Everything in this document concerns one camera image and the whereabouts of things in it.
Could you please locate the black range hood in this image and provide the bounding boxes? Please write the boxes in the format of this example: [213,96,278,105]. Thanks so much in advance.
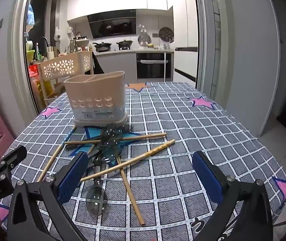
[87,9,136,39]

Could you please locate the black kitchen faucet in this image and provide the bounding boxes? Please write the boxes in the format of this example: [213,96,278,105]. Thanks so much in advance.
[38,37,50,56]

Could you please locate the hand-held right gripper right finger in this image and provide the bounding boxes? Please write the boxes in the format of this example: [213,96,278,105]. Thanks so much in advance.
[192,151,274,241]

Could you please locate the white upper kitchen cabinets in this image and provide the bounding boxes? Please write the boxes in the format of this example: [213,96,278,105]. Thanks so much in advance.
[66,0,168,22]

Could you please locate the beige plastic utensil holder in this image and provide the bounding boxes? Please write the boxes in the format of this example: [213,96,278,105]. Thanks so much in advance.
[63,71,129,129]

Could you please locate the yellow oil bottle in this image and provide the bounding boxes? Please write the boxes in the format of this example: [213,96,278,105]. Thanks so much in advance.
[36,78,54,98]

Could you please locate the speckled wooden chopstick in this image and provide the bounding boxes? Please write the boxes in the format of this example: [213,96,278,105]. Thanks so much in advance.
[80,139,176,183]

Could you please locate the grey checked star tablecloth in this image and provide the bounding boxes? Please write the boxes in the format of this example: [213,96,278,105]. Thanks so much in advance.
[0,82,286,241]

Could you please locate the black built-in oven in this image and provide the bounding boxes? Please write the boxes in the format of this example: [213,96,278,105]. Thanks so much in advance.
[136,52,171,79]

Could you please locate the round metal steamer rack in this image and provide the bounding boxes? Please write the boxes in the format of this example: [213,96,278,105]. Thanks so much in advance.
[138,34,151,48]

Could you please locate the beige flower-cutout trolley rack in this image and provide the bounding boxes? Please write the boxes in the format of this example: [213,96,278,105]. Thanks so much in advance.
[38,51,94,106]

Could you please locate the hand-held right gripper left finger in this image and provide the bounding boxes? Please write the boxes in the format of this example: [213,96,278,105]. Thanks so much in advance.
[6,152,89,241]

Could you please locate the black wok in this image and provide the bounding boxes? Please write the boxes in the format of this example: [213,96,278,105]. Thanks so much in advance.
[93,41,112,52]
[116,40,133,50]

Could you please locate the dark round tray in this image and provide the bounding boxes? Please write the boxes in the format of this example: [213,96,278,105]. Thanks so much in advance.
[159,27,175,42]

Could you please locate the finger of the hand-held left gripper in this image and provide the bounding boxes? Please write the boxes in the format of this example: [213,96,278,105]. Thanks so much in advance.
[0,146,27,181]

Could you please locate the white fridge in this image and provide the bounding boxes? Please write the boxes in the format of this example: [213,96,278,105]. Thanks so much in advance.
[167,0,198,82]

